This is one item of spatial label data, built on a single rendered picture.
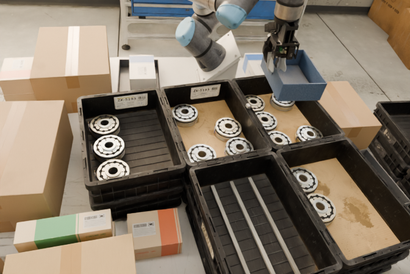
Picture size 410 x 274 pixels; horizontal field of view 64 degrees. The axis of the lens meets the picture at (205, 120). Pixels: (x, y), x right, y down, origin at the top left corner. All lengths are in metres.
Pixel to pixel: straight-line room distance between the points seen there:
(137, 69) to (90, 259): 0.96
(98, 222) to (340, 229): 0.72
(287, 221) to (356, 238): 0.21
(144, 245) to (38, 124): 0.54
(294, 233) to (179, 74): 1.02
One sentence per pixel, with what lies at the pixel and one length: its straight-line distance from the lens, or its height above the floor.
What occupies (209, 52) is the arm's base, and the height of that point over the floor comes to 0.92.
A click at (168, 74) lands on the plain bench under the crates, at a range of 1.74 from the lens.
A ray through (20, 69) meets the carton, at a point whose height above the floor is 0.85.
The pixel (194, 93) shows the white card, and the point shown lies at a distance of 1.33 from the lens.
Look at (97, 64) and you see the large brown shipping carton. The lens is 1.47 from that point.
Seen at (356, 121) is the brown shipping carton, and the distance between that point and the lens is 1.49.
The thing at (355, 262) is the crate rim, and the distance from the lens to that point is 1.00.
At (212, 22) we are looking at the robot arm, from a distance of 1.52.
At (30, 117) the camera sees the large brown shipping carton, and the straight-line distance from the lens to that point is 1.27.
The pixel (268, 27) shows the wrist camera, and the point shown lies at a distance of 1.09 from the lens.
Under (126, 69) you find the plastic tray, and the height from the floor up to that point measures 0.70.
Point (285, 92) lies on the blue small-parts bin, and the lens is 1.07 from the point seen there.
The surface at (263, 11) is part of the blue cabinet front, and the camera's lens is 3.29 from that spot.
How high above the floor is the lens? 1.73
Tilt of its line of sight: 43 degrees down
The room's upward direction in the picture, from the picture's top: 8 degrees clockwise
